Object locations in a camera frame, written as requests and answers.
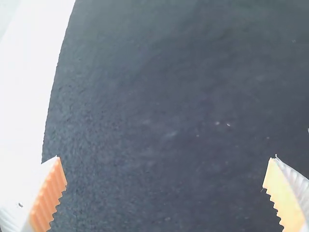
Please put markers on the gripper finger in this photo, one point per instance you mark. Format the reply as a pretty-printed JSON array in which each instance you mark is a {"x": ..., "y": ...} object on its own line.
[
  {"x": 289, "y": 193},
  {"x": 36, "y": 198}
]

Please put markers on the black mat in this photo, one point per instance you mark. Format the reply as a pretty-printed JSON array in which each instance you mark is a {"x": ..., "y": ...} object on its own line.
[{"x": 169, "y": 96}]

